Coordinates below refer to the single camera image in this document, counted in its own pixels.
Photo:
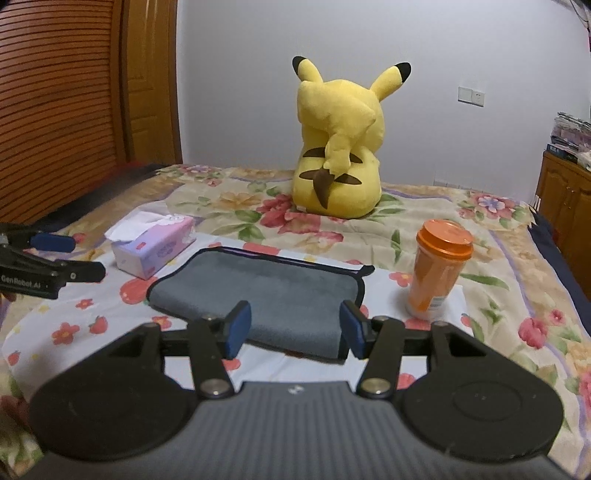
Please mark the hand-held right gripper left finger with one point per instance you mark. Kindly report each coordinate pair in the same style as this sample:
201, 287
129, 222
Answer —
238, 328

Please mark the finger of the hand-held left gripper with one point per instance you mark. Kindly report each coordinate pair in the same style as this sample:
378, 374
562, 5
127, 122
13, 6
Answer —
78, 272
51, 241

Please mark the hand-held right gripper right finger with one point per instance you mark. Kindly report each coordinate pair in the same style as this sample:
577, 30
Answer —
352, 332

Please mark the grey towel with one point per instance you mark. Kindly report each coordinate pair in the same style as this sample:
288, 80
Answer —
277, 295

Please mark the pink purple tissue box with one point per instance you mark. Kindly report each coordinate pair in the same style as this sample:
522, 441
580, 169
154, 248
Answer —
152, 249

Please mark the orange lidded cup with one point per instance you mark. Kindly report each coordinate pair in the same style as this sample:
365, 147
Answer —
434, 277

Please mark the wooden slatted headboard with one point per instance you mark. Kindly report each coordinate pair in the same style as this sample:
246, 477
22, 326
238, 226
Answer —
55, 106

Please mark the yellow plush toy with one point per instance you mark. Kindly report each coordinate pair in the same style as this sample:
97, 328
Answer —
341, 152

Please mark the wooden door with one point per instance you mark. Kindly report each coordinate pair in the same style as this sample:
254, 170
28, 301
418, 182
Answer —
150, 78

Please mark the dark blue mattress edge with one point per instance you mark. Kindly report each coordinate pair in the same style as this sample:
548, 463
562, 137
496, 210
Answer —
551, 249

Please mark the wooden cabinet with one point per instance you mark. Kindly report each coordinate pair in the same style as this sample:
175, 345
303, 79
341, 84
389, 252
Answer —
565, 203

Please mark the stack of books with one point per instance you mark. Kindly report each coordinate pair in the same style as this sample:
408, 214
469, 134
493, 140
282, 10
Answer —
570, 136

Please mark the white wall socket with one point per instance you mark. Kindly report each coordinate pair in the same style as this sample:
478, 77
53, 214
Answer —
471, 96

